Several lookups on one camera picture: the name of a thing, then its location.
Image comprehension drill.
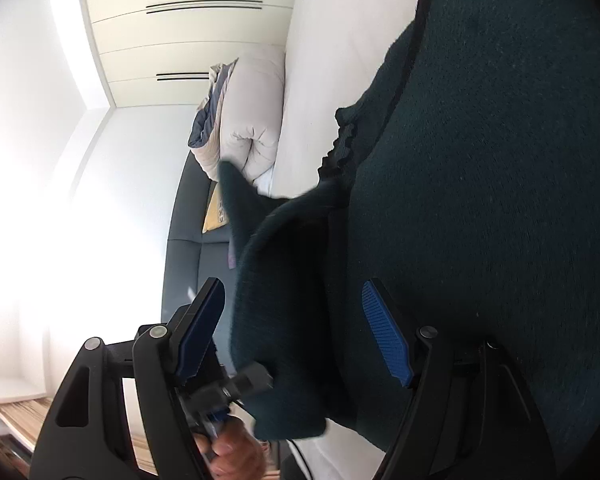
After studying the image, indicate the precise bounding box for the dark green knit sweater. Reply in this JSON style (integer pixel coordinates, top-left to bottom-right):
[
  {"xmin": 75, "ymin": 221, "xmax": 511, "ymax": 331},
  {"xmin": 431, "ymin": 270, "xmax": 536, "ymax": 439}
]
[{"xmin": 220, "ymin": 0, "xmax": 600, "ymax": 479}]

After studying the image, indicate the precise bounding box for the person's left hand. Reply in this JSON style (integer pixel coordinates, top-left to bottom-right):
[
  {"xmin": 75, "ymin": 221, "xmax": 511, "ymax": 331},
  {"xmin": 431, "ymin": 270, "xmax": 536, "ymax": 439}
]
[{"xmin": 194, "ymin": 416, "xmax": 266, "ymax": 480}]

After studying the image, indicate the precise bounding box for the dark green upholstered headboard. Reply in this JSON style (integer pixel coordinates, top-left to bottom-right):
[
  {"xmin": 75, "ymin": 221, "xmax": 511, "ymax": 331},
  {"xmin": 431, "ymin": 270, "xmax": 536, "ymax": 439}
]
[{"xmin": 161, "ymin": 155, "xmax": 237, "ymax": 370}]

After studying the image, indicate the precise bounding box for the purple patterned pillow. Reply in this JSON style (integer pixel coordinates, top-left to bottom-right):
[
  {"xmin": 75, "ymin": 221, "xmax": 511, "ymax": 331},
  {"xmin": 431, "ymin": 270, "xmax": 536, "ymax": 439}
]
[{"xmin": 227, "ymin": 245, "xmax": 237, "ymax": 270}]

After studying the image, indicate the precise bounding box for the yellow patterned pillow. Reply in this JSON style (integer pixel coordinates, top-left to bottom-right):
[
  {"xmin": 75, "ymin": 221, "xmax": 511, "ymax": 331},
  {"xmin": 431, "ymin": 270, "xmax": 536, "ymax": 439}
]
[{"xmin": 202, "ymin": 183, "xmax": 228, "ymax": 234}]

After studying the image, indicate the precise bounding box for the folded beige duvet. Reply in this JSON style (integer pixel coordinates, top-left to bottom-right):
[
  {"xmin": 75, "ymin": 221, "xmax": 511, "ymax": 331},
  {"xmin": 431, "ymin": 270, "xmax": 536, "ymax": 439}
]
[{"xmin": 188, "ymin": 44, "xmax": 285, "ymax": 182}]

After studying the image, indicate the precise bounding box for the white bed sheet mattress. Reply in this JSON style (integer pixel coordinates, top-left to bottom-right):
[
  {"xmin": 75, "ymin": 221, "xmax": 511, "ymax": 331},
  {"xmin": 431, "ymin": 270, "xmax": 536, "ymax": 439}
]
[{"xmin": 256, "ymin": 0, "xmax": 432, "ymax": 480}]

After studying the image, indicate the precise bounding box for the black cable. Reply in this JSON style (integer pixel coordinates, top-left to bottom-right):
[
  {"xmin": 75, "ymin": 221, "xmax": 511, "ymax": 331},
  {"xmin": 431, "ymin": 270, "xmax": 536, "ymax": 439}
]
[{"xmin": 284, "ymin": 435, "xmax": 316, "ymax": 480}]

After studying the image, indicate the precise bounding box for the white wardrobe with black handles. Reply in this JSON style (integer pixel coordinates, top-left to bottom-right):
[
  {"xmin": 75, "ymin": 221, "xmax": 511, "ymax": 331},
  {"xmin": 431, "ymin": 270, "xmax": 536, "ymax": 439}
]
[{"xmin": 84, "ymin": 0, "xmax": 294, "ymax": 108}]

